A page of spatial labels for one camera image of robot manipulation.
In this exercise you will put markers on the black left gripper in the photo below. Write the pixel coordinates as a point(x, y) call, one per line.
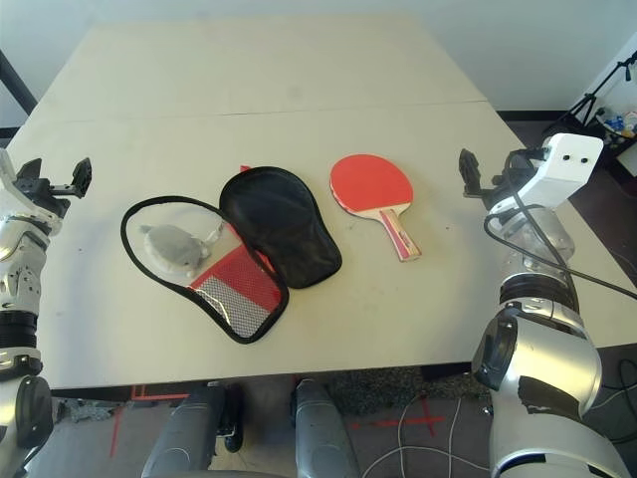
point(37, 191)

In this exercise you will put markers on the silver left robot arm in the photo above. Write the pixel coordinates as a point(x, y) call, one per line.
point(20, 279)

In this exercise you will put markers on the grey robot left leg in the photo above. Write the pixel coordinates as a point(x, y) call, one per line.
point(184, 438)

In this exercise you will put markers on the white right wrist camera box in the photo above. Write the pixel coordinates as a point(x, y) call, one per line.
point(562, 171)

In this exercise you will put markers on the black tripod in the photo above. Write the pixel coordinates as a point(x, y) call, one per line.
point(587, 102)

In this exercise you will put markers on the red ping-pong paddle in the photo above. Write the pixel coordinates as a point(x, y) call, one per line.
point(370, 181)

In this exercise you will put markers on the black bin with bottles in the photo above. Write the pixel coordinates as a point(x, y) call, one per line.
point(614, 142)

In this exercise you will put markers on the white low cabinet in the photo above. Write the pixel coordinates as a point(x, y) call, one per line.
point(629, 157)

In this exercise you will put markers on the red black paddle case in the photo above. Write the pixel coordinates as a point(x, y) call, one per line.
point(278, 224)

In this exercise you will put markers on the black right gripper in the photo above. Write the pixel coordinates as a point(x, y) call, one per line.
point(507, 184)

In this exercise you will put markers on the grey white plush toy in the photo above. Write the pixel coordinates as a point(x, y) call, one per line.
point(169, 246)

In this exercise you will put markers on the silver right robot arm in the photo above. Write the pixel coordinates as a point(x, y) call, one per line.
point(547, 368)

